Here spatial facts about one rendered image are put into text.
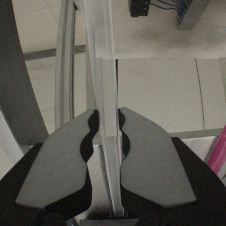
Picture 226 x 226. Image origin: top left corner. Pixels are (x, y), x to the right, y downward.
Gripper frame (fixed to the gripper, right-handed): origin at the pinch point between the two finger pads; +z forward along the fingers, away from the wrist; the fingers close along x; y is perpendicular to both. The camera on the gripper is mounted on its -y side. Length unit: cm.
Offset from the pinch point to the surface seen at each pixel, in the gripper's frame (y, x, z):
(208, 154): 6.6, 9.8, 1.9
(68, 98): 10.5, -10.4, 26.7
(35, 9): -23, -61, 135
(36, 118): 3.0, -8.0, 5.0
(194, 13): -8.3, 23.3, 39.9
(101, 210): 18.6, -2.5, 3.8
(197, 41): 3, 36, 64
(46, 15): -16, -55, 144
